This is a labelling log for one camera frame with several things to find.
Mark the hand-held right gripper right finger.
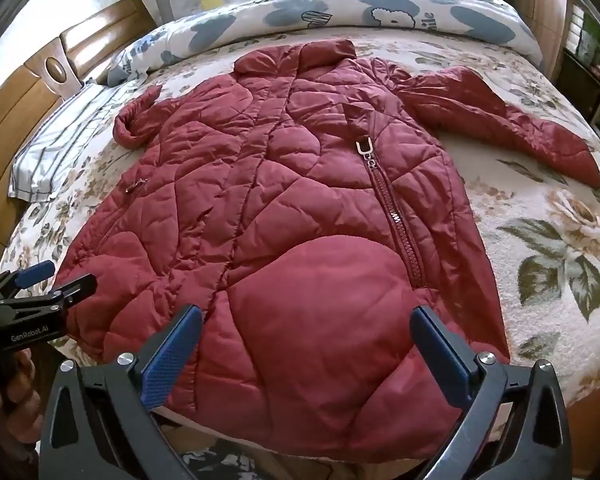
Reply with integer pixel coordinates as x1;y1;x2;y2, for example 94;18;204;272
409;305;573;480

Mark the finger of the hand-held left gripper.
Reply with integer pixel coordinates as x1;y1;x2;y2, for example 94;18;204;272
0;273;99;320
0;260;56;295

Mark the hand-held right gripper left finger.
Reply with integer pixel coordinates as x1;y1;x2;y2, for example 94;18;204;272
39;304;203;480

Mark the red quilted puffer jacket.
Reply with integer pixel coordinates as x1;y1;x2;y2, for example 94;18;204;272
55;37;600;461

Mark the person's left hand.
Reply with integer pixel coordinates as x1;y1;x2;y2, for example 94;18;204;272
0;345;43;441

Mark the striped pillow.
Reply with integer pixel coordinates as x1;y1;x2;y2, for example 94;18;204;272
7;80;141;201

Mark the floral bedspread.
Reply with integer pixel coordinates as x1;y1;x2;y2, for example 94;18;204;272
0;25;600;411

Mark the wooden headboard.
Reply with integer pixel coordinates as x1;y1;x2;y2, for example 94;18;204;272
0;0;158;261

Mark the wooden bed footboard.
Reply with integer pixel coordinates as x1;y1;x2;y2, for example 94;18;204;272
565;385;600;480

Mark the dark shelf unit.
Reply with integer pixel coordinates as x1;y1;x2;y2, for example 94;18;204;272
560;0;600;126

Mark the blue cloud print duvet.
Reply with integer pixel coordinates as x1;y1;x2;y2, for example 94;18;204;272
107;0;543;86

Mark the wooden wardrobe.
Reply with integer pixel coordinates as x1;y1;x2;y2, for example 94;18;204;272
510;0;581;76

